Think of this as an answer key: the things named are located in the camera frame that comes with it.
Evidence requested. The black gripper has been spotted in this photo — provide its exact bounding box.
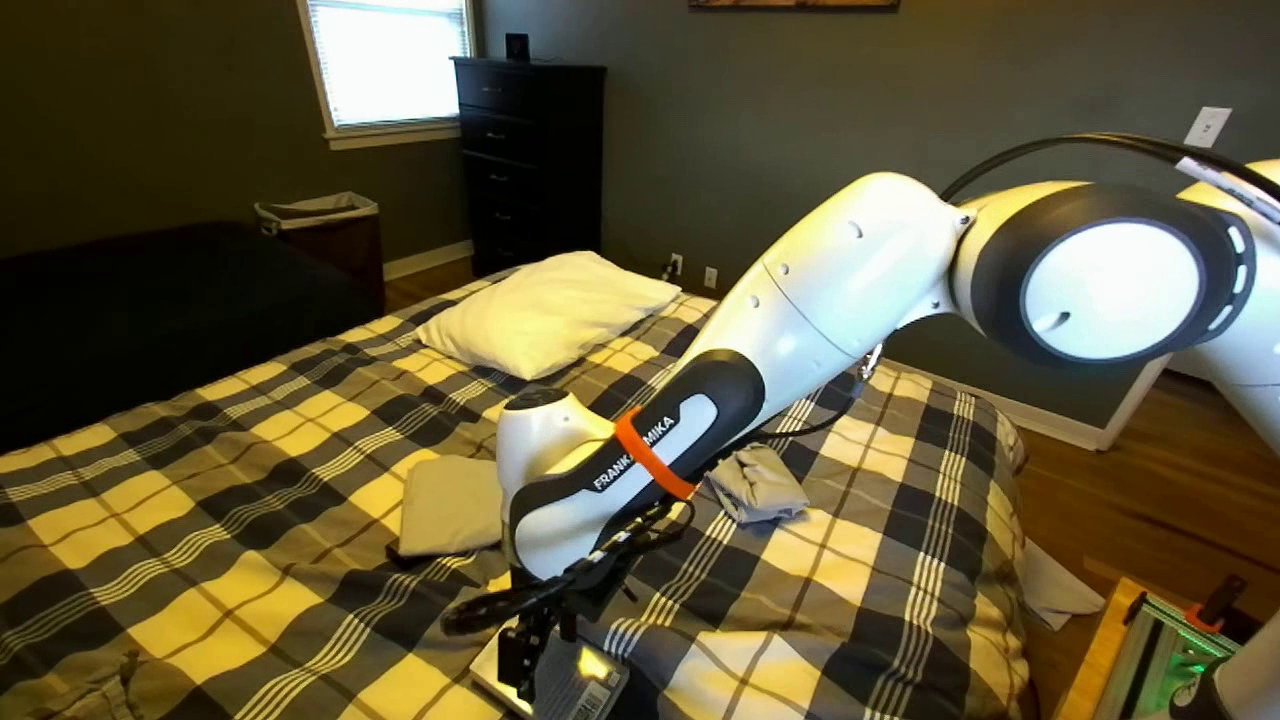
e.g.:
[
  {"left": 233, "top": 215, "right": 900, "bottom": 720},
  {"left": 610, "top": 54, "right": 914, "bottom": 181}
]
[{"left": 491, "top": 605, "right": 610, "bottom": 720}]

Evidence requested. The flat grey cloth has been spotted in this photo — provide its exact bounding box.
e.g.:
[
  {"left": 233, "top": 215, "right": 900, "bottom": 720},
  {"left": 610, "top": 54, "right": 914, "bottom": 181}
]
[{"left": 394, "top": 452, "right": 509, "bottom": 565}]

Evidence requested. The folded grey cloth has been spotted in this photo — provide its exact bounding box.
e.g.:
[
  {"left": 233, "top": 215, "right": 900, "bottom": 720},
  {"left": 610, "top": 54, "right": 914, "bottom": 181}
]
[{"left": 700, "top": 439, "right": 818, "bottom": 533}]

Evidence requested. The brown bin with cloth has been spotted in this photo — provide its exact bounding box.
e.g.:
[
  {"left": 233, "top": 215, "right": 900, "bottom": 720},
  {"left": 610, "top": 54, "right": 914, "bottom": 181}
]
[{"left": 248, "top": 189, "right": 394, "bottom": 322}]

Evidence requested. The plaid bedspread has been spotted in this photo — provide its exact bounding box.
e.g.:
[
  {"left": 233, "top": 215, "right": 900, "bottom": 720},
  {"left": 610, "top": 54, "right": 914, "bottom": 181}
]
[{"left": 0, "top": 263, "right": 1040, "bottom": 720}]

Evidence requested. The white pillow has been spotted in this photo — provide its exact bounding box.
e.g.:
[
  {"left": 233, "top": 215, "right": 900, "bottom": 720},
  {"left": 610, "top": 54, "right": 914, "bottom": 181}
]
[{"left": 413, "top": 246, "right": 688, "bottom": 389}]

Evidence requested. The black dresser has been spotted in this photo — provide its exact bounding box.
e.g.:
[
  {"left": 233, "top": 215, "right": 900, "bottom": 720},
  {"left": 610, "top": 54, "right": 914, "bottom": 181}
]
[{"left": 450, "top": 54, "right": 611, "bottom": 285}]

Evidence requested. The white fabric piece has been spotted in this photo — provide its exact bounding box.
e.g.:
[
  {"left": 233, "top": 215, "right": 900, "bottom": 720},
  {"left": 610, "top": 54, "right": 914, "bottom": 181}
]
[{"left": 1015, "top": 536, "right": 1114, "bottom": 637}]

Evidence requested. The black sofa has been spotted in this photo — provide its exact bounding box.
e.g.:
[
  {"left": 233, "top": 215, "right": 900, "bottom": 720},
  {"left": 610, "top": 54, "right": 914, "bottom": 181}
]
[{"left": 0, "top": 215, "right": 394, "bottom": 459}]

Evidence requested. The wooden plank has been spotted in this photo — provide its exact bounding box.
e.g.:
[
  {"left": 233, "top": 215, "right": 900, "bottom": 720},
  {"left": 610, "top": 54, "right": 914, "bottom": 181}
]
[{"left": 1053, "top": 571, "right": 1151, "bottom": 720}]

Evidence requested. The bright window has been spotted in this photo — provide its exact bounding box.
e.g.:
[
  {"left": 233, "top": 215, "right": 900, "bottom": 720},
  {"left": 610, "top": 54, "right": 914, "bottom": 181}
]
[{"left": 294, "top": 0, "right": 484, "bottom": 152}]

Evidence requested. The grey rounded base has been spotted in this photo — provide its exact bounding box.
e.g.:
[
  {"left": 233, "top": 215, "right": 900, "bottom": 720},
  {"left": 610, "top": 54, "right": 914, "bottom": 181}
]
[{"left": 1207, "top": 617, "right": 1280, "bottom": 720}]

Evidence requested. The orange strap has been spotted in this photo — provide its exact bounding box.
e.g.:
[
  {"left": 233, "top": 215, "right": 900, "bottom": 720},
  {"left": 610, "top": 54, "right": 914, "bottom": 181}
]
[{"left": 610, "top": 407, "right": 700, "bottom": 510}]

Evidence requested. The teal metal frame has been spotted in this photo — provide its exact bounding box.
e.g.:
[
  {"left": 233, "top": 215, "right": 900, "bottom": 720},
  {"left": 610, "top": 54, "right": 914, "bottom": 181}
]
[{"left": 1107, "top": 588, "right": 1249, "bottom": 720}]

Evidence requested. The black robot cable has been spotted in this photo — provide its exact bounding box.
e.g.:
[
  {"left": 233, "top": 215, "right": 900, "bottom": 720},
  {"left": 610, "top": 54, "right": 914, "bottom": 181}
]
[{"left": 935, "top": 128, "right": 1280, "bottom": 210}]

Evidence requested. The white light switch plate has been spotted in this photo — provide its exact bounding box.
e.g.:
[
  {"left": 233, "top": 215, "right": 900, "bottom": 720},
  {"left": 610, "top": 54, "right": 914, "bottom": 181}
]
[{"left": 1182, "top": 102, "right": 1238, "bottom": 156}]

